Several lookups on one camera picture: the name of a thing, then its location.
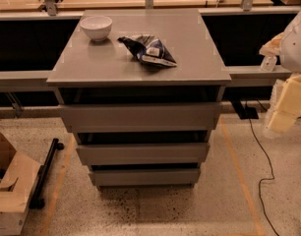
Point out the grey drawer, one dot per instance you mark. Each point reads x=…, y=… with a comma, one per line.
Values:
x=145, y=177
x=143, y=154
x=150, y=117

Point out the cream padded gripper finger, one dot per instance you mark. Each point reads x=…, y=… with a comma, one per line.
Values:
x=285, y=106
x=272, y=47

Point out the dark blue chip bag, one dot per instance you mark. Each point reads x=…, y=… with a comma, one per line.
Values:
x=148, y=49

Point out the black floor socket box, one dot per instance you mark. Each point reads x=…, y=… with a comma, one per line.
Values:
x=244, y=111

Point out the clear sanitizer pump bottle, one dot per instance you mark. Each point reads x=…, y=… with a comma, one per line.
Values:
x=268, y=63

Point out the grey middle drawer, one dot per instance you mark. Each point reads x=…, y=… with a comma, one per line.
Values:
x=143, y=154

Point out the white ceramic bowl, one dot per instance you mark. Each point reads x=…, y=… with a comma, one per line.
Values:
x=96, y=28

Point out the grey drawer cabinet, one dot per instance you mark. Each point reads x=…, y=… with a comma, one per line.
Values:
x=142, y=103

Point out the black metal bar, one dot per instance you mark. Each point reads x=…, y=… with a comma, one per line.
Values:
x=37, y=201

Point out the grey top drawer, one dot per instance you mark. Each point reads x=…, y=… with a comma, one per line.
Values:
x=150, y=117

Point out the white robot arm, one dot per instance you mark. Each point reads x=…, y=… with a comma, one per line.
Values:
x=290, y=47

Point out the open cardboard box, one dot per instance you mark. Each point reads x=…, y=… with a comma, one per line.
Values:
x=18, y=174

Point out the grey bottom drawer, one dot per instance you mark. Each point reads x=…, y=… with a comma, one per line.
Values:
x=145, y=177

